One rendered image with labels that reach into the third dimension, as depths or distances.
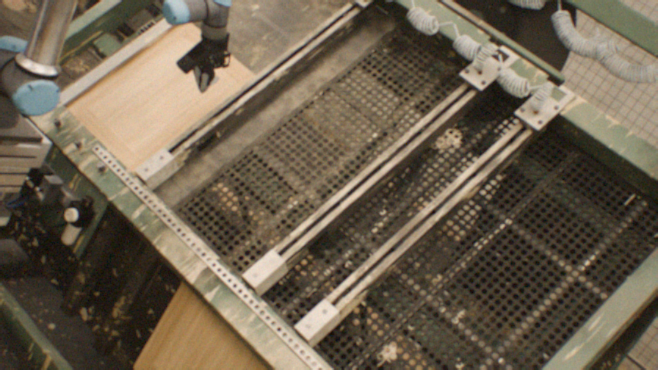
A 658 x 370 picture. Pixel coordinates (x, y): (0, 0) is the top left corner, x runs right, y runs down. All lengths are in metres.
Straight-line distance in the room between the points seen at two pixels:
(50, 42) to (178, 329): 1.21
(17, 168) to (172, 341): 0.86
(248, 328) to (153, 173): 0.65
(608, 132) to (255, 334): 1.27
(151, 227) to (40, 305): 1.08
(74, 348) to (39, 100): 1.52
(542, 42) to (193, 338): 1.68
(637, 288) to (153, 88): 1.77
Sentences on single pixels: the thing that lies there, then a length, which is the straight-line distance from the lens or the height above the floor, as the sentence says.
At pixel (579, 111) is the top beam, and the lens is 2.95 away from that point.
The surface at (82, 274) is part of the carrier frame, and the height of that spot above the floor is 0.38.
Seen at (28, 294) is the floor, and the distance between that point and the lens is 3.87.
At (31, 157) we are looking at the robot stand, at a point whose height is 0.93.
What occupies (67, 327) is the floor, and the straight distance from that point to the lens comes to 3.78.
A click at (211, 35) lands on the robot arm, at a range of 2.59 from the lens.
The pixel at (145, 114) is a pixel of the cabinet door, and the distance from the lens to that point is 3.17.
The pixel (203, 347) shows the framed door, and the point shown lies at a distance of 3.07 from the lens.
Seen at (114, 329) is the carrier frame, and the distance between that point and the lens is 3.29.
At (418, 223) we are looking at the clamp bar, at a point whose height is 1.31.
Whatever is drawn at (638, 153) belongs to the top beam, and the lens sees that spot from 2.89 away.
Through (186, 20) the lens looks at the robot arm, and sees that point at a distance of 2.51.
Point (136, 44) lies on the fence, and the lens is 3.36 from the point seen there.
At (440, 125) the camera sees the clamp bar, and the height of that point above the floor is 1.56.
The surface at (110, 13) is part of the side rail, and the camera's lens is 3.52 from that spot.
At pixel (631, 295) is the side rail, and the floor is 1.50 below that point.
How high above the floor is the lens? 2.08
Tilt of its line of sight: 18 degrees down
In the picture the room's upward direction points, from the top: 32 degrees clockwise
